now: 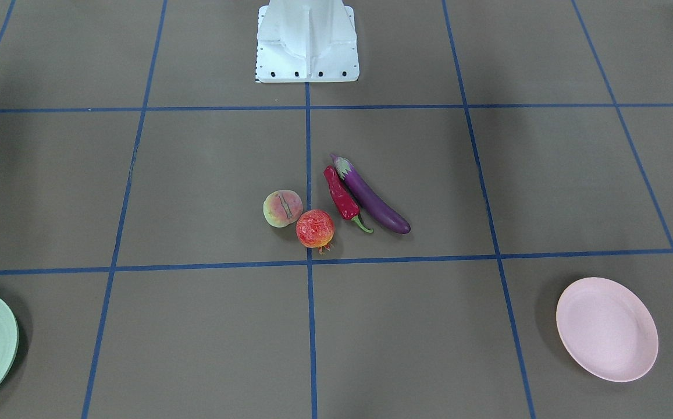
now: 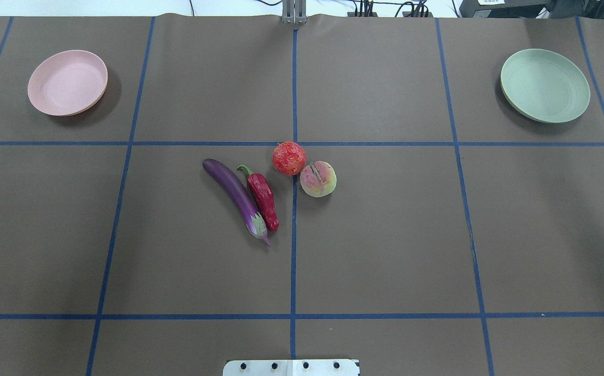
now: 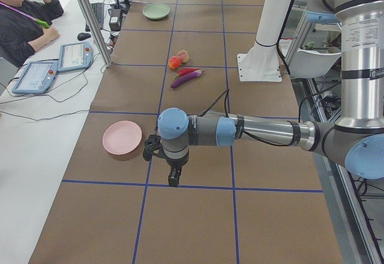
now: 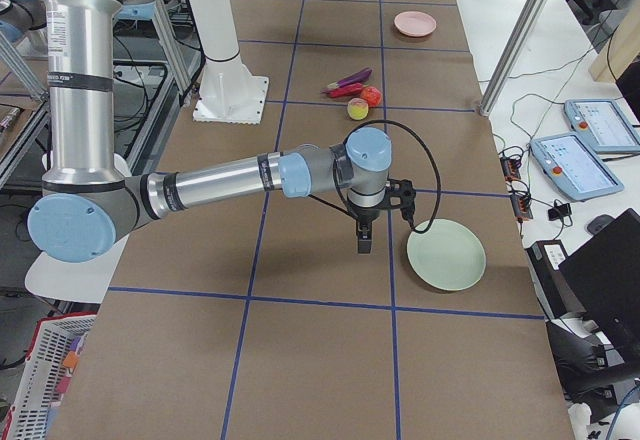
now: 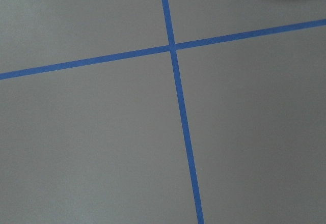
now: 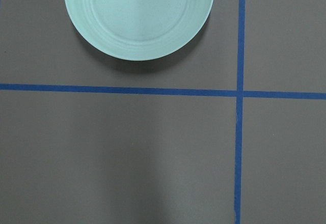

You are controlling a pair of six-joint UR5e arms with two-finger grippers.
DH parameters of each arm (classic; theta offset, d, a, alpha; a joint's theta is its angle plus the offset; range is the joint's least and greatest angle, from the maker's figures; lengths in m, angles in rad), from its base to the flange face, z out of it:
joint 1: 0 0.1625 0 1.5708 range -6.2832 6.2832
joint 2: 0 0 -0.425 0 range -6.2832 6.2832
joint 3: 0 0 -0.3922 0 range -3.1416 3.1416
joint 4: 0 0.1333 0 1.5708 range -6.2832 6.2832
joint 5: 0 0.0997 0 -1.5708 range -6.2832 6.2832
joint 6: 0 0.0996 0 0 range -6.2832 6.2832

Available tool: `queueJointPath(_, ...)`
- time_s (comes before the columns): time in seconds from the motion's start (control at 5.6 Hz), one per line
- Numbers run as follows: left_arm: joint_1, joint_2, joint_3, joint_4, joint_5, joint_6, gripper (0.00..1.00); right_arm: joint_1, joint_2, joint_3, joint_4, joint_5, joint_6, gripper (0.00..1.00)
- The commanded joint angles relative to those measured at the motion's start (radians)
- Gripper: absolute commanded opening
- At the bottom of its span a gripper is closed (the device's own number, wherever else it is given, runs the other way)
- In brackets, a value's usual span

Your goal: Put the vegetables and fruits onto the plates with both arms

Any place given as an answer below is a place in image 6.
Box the light green plate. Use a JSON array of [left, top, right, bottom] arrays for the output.
[[65, 0, 213, 61]]

